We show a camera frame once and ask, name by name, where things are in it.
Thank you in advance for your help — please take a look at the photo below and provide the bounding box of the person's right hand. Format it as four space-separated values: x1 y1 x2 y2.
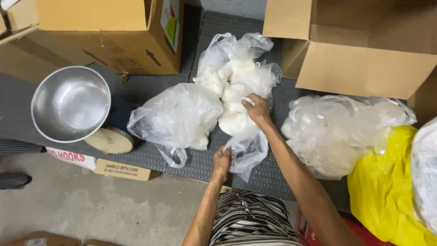
241 94 274 129

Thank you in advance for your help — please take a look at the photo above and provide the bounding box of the person's left hand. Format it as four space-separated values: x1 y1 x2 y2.
211 146 233 185

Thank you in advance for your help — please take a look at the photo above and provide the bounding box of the clear plastic bag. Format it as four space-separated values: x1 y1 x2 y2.
127 83 223 169
192 32 283 182

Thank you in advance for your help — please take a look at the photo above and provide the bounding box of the heap of white lumps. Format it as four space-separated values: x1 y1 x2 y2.
193 59 274 136

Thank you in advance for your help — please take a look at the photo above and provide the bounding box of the grey woven mat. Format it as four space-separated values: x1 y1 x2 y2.
165 10 352 213
0 5 206 172

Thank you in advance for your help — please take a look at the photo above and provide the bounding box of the closed clear plastic bag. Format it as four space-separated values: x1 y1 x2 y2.
127 83 223 169

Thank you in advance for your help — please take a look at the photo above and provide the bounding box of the black white striped garment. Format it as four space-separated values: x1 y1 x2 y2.
208 189 305 246

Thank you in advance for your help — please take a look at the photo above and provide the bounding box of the large clear bag of lumps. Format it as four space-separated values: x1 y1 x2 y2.
281 95 418 180

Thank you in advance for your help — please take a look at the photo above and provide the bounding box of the blue weighing scale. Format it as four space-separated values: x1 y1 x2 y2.
83 95 138 154

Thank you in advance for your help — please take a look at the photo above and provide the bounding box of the flat printed cardboard carton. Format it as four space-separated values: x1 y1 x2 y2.
46 146 162 182

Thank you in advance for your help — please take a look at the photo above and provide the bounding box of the large open cardboard box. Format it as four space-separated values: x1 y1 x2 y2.
262 0 437 100

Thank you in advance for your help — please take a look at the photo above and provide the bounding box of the red crate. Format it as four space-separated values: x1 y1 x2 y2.
296 208 396 246

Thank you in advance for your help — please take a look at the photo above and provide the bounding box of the cardboard box with arrows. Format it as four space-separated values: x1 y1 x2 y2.
0 0 185 85

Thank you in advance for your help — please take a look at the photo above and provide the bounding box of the round metal bowl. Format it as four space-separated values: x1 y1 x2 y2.
30 66 112 144

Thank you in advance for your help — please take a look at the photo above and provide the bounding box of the yellow plastic bag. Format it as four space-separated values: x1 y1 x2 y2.
347 125 437 246

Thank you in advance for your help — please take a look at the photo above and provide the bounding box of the plain cardboard box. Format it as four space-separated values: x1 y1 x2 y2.
406 65 437 129

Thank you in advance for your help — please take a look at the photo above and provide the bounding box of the white translucent plastic bag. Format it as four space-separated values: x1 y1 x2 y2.
410 116 437 236

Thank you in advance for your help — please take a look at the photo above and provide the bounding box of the small cardboard box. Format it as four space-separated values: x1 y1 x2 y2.
3 231 82 246

